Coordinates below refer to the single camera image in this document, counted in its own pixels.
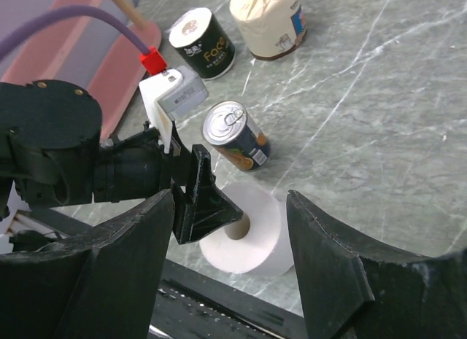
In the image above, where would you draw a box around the beige wrapped roll centre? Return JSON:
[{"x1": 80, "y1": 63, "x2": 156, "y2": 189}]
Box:
[{"x1": 229, "y1": 0, "x2": 306, "y2": 61}]

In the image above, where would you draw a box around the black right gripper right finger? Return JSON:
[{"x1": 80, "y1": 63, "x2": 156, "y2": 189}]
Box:
[{"x1": 286, "y1": 190, "x2": 466, "y2": 338}]

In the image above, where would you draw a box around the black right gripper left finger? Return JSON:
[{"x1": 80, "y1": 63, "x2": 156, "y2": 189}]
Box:
[{"x1": 1, "y1": 190, "x2": 174, "y2": 338}]

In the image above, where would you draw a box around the black roll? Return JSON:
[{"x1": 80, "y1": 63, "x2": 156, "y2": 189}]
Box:
[{"x1": 169, "y1": 7, "x2": 236, "y2": 80}]

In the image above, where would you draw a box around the pink three-tier shelf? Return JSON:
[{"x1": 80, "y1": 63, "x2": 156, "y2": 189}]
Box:
[{"x1": 1, "y1": 0, "x2": 161, "y2": 139}]

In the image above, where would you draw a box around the white toilet roll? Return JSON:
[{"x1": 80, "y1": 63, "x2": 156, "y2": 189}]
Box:
[{"x1": 199, "y1": 182, "x2": 293, "y2": 276}]

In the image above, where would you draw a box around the tin can orange label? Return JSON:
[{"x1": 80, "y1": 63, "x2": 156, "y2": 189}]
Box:
[{"x1": 202, "y1": 101, "x2": 271, "y2": 172}]

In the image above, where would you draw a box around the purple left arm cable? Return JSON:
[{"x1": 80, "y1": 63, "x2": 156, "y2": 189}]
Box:
[{"x1": 0, "y1": 4, "x2": 150, "y2": 63}]

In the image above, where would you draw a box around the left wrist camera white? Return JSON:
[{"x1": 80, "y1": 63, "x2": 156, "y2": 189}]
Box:
[{"x1": 139, "y1": 47, "x2": 209, "y2": 154}]

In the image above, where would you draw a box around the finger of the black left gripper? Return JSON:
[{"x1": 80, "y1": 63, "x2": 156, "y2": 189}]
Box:
[{"x1": 172, "y1": 144, "x2": 244, "y2": 245}]

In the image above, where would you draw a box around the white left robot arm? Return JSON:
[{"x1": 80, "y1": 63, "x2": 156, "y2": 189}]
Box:
[{"x1": 1, "y1": 79, "x2": 243, "y2": 244}]

